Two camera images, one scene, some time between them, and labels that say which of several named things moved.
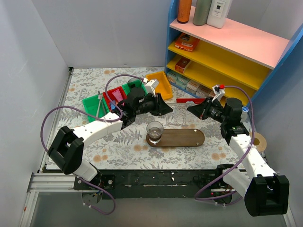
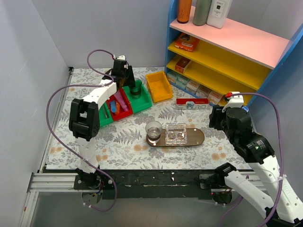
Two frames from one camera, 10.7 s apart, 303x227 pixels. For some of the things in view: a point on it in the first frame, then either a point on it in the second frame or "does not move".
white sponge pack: (192, 86) does not move
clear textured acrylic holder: (180, 116) → (175, 134)
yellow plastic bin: (164, 87) does not move
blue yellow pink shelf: (241, 60) does not move
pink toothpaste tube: (117, 94) does not move
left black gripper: (157, 104) → (129, 79)
